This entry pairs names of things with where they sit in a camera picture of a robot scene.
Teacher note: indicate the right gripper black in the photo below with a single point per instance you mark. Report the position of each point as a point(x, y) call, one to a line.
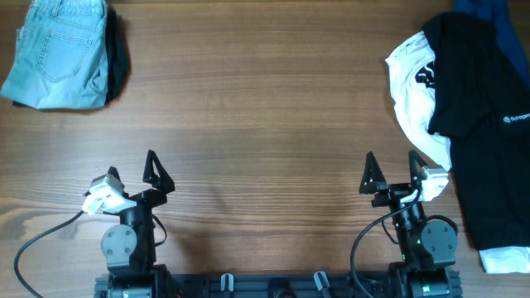
point(394, 191)

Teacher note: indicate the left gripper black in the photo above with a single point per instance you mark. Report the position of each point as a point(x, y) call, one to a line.
point(163, 182)

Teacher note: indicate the black t-shirt with logo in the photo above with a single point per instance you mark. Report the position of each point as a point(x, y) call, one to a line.
point(482, 105)

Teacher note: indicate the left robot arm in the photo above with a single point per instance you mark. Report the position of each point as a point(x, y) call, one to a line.
point(130, 246)

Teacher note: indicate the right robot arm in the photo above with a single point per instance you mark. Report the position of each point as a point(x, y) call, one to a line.
point(427, 243)

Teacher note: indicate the white t-shirt black lettering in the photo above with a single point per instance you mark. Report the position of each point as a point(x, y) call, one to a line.
point(412, 87)

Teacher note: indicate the black folded garment under jeans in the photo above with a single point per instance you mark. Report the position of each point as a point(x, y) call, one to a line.
point(116, 58)

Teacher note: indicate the light blue folded jeans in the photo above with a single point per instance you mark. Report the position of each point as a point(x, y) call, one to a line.
point(58, 58)

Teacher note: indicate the navy blue garment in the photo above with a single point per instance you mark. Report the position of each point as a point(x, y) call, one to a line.
point(497, 12)

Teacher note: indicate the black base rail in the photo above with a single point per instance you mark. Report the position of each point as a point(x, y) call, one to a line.
point(269, 285)

